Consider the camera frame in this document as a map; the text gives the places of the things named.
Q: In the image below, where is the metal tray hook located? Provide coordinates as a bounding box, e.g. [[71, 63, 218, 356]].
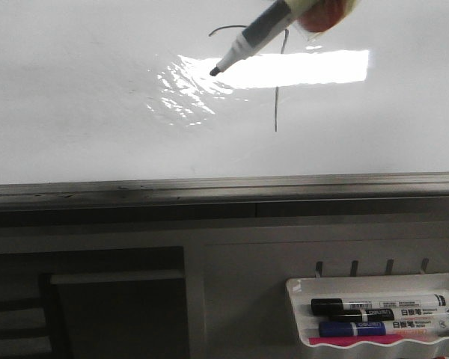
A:
[[349, 260, 359, 277], [315, 261, 323, 279], [420, 257, 430, 274], [385, 259, 394, 275]]

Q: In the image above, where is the grey aluminium whiteboard ledge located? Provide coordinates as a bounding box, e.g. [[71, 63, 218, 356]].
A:
[[0, 172, 449, 212]]

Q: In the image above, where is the white whiteboard surface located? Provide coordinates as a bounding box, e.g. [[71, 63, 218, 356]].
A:
[[0, 1, 449, 184]]

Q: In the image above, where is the black whiteboard marker with tape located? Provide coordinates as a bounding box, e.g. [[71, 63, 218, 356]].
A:
[[210, 0, 358, 76]]

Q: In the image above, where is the black capped marker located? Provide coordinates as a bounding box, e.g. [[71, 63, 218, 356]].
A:
[[311, 294, 449, 315], [329, 307, 449, 322]]

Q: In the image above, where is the top black capped marker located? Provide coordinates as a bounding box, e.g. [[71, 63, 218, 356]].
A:
[[311, 294, 449, 315]]

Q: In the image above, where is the pink eraser strip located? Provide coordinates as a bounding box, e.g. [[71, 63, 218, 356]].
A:
[[308, 334, 403, 347]]

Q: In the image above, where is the dark chair backrest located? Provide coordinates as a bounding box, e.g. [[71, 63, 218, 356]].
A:
[[0, 247, 189, 358]]

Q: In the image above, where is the blue capped marker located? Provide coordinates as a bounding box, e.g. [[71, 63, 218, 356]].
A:
[[319, 319, 449, 337]]

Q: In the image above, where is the middle black capped marker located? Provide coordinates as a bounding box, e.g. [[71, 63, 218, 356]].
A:
[[329, 307, 449, 322]]

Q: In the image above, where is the white plastic marker tray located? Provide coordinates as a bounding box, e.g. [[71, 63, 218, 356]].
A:
[[286, 273, 449, 358]]

